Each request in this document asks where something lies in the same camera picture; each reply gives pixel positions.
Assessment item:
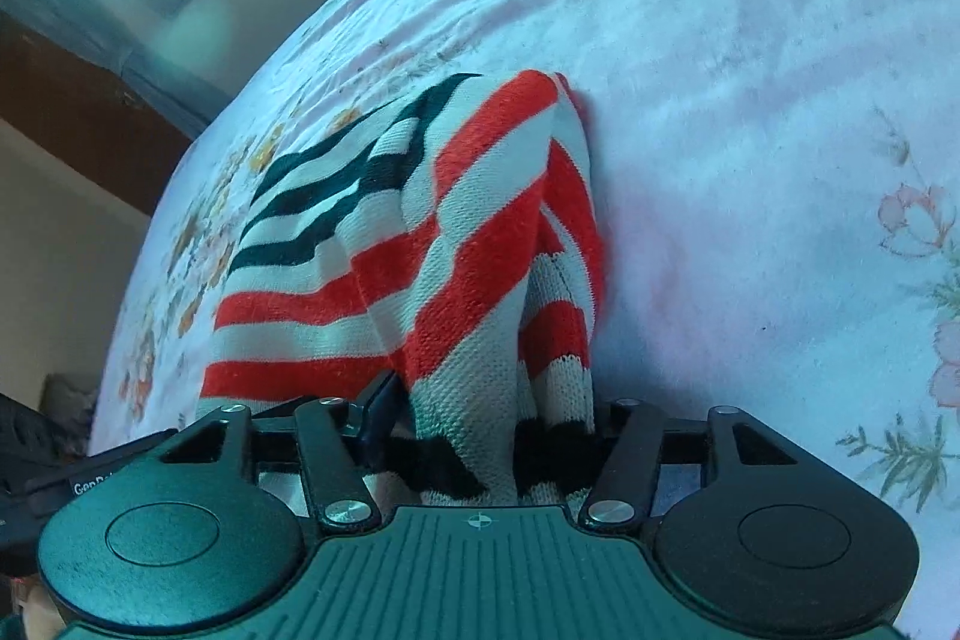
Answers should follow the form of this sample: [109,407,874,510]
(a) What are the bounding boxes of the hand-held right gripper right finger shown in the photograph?
[583,397,799,534]

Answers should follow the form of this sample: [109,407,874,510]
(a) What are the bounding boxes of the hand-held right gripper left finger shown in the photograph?
[160,369,412,531]

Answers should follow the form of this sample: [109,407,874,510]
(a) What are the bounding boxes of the striped knit sweater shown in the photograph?
[196,70,610,507]

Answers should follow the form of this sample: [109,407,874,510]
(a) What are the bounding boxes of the grey cloth bundle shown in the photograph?
[36,372,100,457]

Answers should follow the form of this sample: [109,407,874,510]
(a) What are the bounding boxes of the floral bed sheet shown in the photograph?
[88,0,960,536]

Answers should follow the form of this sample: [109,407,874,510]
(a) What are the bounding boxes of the brown wooden wardrobe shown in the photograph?
[0,12,197,220]

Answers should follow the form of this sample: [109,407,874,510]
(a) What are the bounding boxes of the grey curtain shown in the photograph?
[0,0,235,140]

